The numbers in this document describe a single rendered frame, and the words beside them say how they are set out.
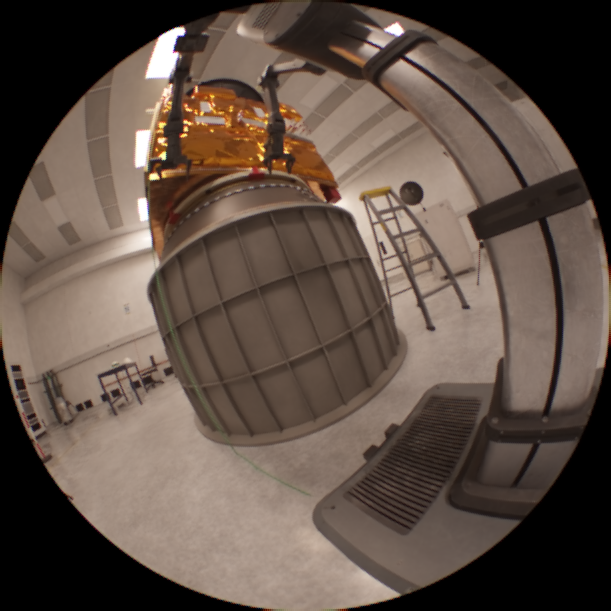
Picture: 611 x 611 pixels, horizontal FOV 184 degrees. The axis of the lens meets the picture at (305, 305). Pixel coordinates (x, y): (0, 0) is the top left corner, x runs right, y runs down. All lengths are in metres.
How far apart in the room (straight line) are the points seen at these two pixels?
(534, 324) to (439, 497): 0.30
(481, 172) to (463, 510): 0.42
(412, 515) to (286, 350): 0.82
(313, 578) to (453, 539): 0.40
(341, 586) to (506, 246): 0.69
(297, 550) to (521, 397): 0.65
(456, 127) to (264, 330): 0.92
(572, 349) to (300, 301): 0.93
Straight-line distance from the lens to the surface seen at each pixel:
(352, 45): 0.35
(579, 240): 0.19
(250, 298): 0.92
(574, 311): 0.20
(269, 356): 0.94
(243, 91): 3.84
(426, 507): 0.39
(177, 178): 1.53
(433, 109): 0.22
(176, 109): 0.94
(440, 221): 4.22
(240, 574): 0.77
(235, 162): 1.70
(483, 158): 0.19
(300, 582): 0.68
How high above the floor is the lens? 0.63
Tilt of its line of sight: 1 degrees down
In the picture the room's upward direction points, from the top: 22 degrees counter-clockwise
